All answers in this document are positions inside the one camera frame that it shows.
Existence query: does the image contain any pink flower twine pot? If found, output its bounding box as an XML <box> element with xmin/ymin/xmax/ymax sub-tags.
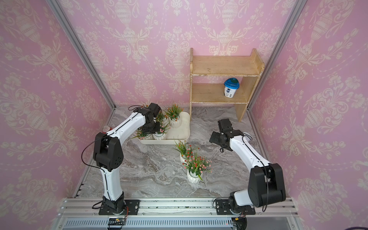
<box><xmin>132</xmin><ymin>128</ymin><xmax>151</xmax><ymax>140</ymax></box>

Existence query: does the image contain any red flower white pot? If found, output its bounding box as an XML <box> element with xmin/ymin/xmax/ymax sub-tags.
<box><xmin>156</xmin><ymin>111</ymin><xmax>168</xmax><ymax>126</ymax></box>

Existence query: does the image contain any pink flower front pot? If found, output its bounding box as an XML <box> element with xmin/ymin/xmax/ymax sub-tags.
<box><xmin>153</xmin><ymin>124</ymin><xmax>170</xmax><ymax>140</ymax></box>

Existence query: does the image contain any orange flower pot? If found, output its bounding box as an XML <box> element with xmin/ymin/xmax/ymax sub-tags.
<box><xmin>165</xmin><ymin>103</ymin><xmax>183</xmax><ymax>128</ymax></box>

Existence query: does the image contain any red pink flower pot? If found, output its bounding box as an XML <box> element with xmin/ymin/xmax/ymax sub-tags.
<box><xmin>175</xmin><ymin>140</ymin><xmax>198</xmax><ymax>163</ymax></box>

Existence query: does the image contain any red flower front pot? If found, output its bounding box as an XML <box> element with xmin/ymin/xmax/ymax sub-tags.
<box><xmin>182</xmin><ymin>155</ymin><xmax>212</xmax><ymax>184</ymax></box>

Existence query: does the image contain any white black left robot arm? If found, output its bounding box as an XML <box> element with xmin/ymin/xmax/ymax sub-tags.
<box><xmin>93</xmin><ymin>103</ymin><xmax>161</xmax><ymax>214</ymax></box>

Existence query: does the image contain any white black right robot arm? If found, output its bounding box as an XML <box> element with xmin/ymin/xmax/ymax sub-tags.
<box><xmin>209</xmin><ymin>118</ymin><xmax>286</xmax><ymax>213</ymax></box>

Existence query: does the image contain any cream plastic storage box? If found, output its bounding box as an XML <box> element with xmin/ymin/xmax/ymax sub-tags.
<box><xmin>139</xmin><ymin>112</ymin><xmax>190</xmax><ymax>145</ymax></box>

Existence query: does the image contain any blue lid white cup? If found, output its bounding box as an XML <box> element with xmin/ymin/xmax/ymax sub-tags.
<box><xmin>224</xmin><ymin>78</ymin><xmax>240</xmax><ymax>98</ymax></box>

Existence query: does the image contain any wooden two-tier shelf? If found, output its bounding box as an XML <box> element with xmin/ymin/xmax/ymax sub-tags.
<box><xmin>189</xmin><ymin>48</ymin><xmax>265</xmax><ymax>122</ymax></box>

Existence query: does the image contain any red can by wall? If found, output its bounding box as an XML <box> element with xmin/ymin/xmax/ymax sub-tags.
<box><xmin>102</xmin><ymin>126</ymin><xmax>112</xmax><ymax>133</ymax></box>

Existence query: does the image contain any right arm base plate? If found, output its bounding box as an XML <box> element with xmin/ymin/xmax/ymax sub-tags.
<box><xmin>212</xmin><ymin>198</ymin><xmax>255</xmax><ymax>216</ymax></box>

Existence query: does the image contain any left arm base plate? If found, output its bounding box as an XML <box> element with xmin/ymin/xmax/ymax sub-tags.
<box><xmin>99</xmin><ymin>199</ymin><xmax>140</xmax><ymax>216</ymax></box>

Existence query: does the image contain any aluminium front rail frame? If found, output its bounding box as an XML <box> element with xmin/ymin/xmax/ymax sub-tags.
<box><xmin>52</xmin><ymin>197</ymin><xmax>303</xmax><ymax>230</ymax></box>

